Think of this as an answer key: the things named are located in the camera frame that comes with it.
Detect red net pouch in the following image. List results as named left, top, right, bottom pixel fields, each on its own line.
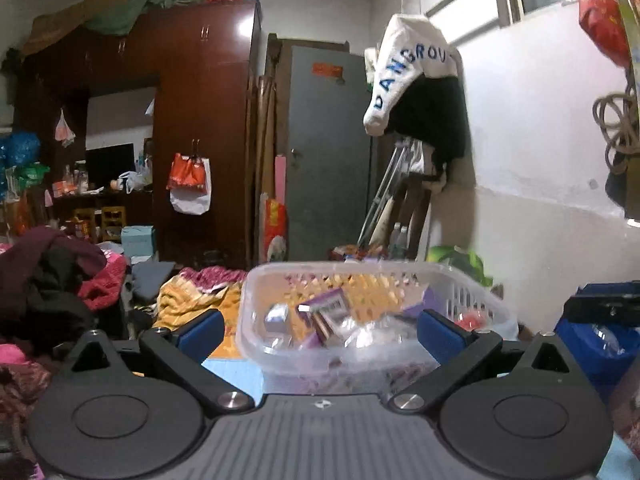
left=454, top=309, right=491, bottom=332

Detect blue woven bag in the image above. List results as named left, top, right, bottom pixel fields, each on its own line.
left=554, top=312, right=639, bottom=400

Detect yellow orange floral blanket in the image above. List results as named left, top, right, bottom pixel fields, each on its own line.
left=153, top=266, right=247, bottom=359

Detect green white shopping bag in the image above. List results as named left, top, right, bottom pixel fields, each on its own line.
left=426, top=246, right=494, bottom=287

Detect white plastic lattice basket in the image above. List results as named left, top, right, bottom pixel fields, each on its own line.
left=235, top=261, right=518, bottom=396

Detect purple square box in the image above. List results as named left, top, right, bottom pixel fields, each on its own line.
left=296, top=287, right=359, bottom=347

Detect dark maroon clothes pile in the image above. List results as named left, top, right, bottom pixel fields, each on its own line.
left=1, top=226, right=106, bottom=356

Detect orange red hanging bag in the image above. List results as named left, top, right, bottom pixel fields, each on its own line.
left=167, top=139, right=207, bottom=193

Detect black television screen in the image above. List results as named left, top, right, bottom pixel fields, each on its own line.
left=86, top=143, right=136, bottom=188

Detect grey door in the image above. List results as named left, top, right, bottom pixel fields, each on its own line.
left=285, top=46, right=371, bottom=261

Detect black hanging garment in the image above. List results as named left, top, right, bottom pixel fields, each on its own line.
left=385, top=75, right=469, bottom=177

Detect blue plastic bags stack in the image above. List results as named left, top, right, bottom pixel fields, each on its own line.
left=1, top=131, right=40, bottom=200

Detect red brown wooden wardrobe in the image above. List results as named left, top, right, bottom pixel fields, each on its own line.
left=14, top=0, right=260, bottom=269

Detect coiled ropes on wall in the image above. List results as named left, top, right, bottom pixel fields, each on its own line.
left=591, top=66, right=640, bottom=176

